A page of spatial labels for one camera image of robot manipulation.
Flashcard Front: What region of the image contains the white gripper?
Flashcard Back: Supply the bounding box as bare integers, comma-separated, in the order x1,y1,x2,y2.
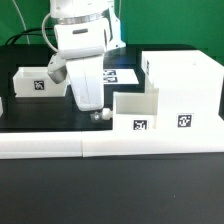
54,18,110,122

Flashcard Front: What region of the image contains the white drawer tray with tag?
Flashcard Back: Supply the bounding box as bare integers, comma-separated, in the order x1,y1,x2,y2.
102,92,158,132

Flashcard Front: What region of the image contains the white drawer cabinet box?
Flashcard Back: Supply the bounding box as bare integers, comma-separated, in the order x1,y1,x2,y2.
141,50,224,129

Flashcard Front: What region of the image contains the white tag sheet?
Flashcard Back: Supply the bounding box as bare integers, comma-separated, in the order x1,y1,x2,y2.
103,69,139,85

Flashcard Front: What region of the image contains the white front rail right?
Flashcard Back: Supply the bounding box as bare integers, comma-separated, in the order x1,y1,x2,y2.
82,129,224,157

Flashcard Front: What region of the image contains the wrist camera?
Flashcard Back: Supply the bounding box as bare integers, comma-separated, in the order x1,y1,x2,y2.
47,53,67,84

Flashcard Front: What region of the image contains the white cable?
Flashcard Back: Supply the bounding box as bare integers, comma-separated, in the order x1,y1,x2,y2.
11,0,61,54

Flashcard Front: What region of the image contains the black cable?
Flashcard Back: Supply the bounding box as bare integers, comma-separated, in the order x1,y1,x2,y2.
4,27,56,46

